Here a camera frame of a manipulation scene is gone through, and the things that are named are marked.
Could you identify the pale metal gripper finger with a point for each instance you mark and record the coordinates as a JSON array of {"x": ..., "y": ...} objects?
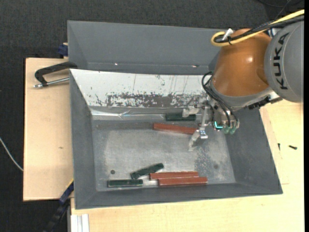
[
  {"x": 191, "y": 111},
  {"x": 202, "y": 134}
]

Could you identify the dark green flat block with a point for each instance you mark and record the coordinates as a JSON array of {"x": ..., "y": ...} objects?
[
  {"x": 147, "y": 170},
  {"x": 175, "y": 117},
  {"x": 125, "y": 183}
]

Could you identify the red-brown flat block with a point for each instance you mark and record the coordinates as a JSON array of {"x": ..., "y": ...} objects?
[
  {"x": 173, "y": 175},
  {"x": 173, "y": 128},
  {"x": 183, "y": 181}
]

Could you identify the grey metal bin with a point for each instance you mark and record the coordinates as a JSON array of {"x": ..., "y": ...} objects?
[{"x": 144, "y": 149}]

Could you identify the small black screw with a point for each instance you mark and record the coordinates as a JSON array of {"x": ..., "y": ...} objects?
[{"x": 293, "y": 147}]

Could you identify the black cylinder on white bracket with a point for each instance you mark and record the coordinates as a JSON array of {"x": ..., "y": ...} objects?
[{"x": 258, "y": 103}]

